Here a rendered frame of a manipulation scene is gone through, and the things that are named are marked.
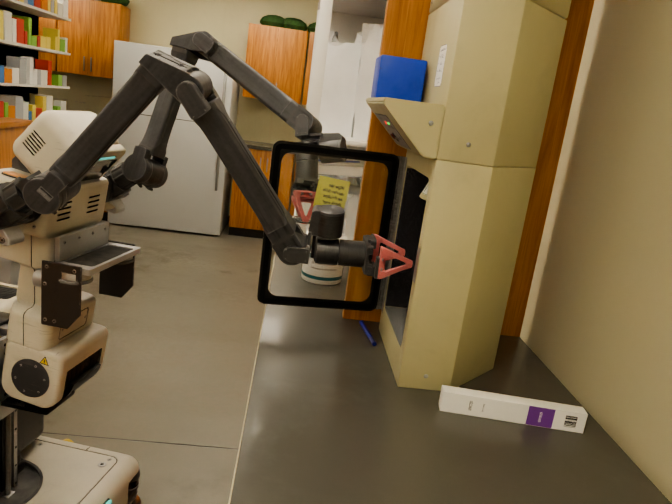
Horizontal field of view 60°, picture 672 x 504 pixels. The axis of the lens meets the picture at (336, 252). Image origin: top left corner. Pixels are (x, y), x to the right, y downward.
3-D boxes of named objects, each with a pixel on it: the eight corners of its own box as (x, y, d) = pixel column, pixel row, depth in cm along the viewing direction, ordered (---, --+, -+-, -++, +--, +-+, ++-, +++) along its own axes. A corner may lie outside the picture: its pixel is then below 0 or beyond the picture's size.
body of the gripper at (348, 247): (371, 235, 132) (338, 232, 132) (376, 246, 122) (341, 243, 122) (367, 263, 134) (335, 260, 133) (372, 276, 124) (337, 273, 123)
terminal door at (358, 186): (376, 311, 150) (400, 154, 140) (256, 303, 144) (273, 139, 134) (375, 310, 150) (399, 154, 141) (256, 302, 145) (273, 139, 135)
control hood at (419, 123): (407, 146, 141) (414, 104, 139) (436, 160, 110) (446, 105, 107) (360, 140, 140) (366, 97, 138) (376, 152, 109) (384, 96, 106)
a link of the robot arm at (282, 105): (208, 59, 167) (187, 43, 157) (220, 43, 166) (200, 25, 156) (315, 146, 154) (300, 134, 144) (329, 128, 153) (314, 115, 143)
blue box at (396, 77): (412, 103, 136) (419, 63, 134) (421, 104, 127) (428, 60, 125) (370, 98, 136) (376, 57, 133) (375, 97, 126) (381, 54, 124)
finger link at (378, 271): (410, 243, 128) (367, 239, 127) (416, 251, 121) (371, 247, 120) (406, 272, 129) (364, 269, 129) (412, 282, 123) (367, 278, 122)
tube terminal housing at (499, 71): (471, 338, 155) (533, 30, 136) (514, 398, 123) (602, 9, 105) (378, 328, 152) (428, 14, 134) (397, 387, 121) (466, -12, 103)
